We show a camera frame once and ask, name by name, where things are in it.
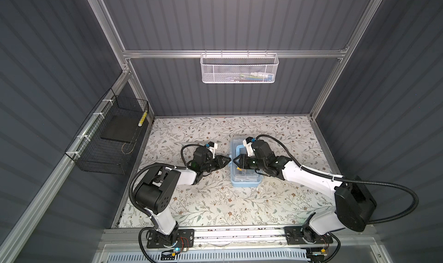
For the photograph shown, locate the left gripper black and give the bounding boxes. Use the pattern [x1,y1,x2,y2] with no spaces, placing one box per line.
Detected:
[201,155,231,174]

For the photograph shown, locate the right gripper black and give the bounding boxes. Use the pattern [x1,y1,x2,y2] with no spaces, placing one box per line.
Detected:
[232,154,265,171]

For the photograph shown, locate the blue plastic tool box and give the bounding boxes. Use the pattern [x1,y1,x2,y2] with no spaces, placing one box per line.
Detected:
[230,141,263,188]

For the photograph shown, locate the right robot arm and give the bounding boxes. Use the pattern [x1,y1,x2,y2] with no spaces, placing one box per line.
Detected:
[233,137,377,243]

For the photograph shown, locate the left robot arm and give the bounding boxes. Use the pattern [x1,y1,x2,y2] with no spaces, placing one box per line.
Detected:
[128,142,231,236]

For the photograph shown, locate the items in white basket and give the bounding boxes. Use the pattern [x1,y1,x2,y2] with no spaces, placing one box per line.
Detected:
[226,72,275,83]

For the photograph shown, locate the yellow marker in basket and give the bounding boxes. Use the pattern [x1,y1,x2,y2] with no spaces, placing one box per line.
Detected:
[138,110,148,127]

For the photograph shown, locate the black foam pad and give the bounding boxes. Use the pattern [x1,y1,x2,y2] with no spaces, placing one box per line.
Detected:
[100,115,139,144]

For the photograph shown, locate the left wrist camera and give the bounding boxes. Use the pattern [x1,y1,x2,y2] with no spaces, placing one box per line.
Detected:
[205,142,218,159]

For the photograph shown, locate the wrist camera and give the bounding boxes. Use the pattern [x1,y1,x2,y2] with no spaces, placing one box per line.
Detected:
[205,142,218,159]
[242,137,256,157]

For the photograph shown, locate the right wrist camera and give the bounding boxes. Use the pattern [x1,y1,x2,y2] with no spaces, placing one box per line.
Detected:
[242,137,256,157]

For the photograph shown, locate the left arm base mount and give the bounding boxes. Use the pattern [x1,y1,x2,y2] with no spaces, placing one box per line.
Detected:
[146,228,195,249]

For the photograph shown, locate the white wire mesh basket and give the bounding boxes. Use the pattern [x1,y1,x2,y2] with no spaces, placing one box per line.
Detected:
[200,53,279,84]

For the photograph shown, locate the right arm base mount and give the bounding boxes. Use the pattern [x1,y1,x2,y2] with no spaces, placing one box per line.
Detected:
[283,226,333,245]

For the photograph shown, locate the white perforated cable duct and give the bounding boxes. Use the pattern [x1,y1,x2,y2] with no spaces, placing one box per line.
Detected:
[103,248,312,263]

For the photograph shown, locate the black wire basket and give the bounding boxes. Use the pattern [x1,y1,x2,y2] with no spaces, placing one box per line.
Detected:
[65,91,150,175]

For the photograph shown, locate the aluminium front rail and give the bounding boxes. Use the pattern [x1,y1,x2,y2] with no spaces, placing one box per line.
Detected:
[98,225,380,251]

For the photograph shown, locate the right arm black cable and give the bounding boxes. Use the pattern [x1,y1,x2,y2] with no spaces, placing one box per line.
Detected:
[255,134,419,225]

